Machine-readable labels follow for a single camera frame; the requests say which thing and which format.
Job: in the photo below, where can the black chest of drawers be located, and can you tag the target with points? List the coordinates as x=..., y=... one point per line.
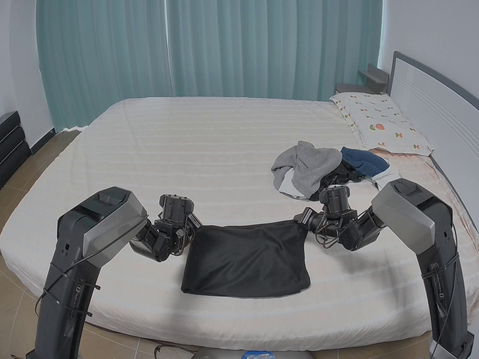
x=11, y=148

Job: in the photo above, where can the white garment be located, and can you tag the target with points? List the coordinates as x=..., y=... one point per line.
x=385, y=176

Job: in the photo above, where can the dark blue garment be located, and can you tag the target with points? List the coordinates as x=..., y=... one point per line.
x=366, y=161

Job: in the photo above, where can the grey knitted garment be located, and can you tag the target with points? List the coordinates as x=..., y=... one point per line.
x=310, y=163

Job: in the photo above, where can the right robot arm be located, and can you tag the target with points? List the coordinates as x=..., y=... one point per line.
x=408, y=215

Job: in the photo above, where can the bed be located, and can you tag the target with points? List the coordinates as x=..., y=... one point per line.
x=187, y=155

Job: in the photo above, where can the white printed pillow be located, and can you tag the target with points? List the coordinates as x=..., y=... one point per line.
x=381, y=122

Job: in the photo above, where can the grey bedside table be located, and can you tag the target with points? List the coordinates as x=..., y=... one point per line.
x=368, y=80

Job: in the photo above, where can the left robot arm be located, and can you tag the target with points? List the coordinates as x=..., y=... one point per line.
x=101, y=223

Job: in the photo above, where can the black shiny garment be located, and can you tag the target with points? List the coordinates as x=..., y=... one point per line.
x=342, y=174

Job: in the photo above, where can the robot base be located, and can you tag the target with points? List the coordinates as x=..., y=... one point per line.
x=224, y=355

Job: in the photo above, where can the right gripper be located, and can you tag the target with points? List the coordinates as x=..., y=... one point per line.
x=318, y=224

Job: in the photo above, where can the black T-shirt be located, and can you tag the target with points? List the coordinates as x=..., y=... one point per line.
x=247, y=260

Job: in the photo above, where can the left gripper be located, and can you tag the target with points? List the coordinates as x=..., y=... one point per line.
x=189, y=234

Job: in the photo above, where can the blue-green curtain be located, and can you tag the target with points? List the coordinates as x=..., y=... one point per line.
x=269, y=36
x=104, y=51

